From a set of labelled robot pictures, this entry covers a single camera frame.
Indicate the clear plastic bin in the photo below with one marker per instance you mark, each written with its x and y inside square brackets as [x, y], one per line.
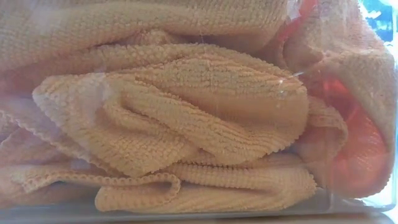
[357, 203]

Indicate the orange microfiber towel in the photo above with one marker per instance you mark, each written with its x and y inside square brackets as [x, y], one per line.
[186, 118]
[140, 21]
[233, 193]
[357, 93]

